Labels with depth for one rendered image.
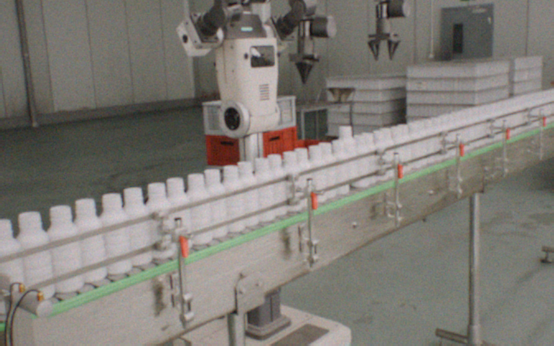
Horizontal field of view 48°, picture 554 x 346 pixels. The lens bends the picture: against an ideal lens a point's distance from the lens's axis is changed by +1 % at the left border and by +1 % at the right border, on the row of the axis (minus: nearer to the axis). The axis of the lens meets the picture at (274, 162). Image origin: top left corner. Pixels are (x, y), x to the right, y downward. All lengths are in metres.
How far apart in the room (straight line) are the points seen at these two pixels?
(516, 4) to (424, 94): 4.20
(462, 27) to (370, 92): 3.98
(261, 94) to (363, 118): 6.65
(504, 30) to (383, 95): 3.92
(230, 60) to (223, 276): 1.13
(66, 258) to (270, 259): 0.58
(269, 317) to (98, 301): 1.49
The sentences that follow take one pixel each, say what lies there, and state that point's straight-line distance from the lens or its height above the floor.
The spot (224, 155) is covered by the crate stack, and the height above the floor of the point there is 0.75.
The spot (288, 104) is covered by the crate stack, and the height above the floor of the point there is 1.06.
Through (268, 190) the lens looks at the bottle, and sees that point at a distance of 1.61.
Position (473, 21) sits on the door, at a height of 1.81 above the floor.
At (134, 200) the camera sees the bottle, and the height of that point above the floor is 1.14.
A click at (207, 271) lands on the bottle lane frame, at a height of 0.95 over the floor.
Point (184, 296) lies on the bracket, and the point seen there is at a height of 0.94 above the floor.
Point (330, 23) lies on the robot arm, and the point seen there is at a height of 1.52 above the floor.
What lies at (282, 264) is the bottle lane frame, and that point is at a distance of 1.66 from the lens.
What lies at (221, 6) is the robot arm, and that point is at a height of 1.61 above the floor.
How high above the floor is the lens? 1.45
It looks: 10 degrees down
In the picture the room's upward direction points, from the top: 3 degrees counter-clockwise
